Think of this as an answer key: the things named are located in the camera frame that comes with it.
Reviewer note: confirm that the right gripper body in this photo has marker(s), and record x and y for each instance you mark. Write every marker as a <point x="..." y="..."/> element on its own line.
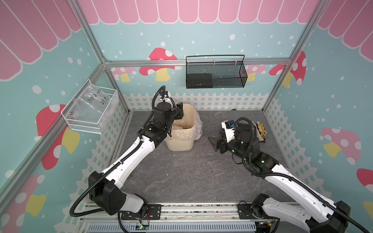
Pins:
<point x="233" y="146"/>

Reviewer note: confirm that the cream trash bin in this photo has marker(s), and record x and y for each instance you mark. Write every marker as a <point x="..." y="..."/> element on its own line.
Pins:
<point x="177" y="145"/>

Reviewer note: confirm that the black wire mesh basket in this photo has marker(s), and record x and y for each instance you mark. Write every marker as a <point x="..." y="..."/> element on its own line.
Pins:
<point x="228" y="71"/>

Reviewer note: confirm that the white yellow work gloves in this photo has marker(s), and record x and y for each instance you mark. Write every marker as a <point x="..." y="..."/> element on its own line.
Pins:
<point x="260" y="131"/>

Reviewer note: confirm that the plastic bag in basket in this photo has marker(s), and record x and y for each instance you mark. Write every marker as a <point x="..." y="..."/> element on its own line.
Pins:
<point x="96" y="100"/>

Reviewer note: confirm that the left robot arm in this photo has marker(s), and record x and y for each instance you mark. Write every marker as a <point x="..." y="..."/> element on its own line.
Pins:
<point x="104" y="192"/>

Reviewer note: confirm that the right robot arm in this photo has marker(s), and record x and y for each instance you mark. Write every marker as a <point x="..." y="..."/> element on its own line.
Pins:
<point x="315" y="214"/>

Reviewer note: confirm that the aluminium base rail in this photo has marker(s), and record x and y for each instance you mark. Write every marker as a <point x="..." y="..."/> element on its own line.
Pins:
<point x="223" y="217"/>

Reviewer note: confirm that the black box in basket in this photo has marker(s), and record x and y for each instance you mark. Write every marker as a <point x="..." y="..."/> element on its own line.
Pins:
<point x="199" y="80"/>

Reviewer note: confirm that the clear plastic bin liner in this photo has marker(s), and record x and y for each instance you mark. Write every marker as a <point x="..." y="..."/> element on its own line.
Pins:
<point x="189" y="128"/>

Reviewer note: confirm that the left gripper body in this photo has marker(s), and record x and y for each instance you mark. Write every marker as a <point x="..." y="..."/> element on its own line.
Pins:
<point x="177" y="114"/>

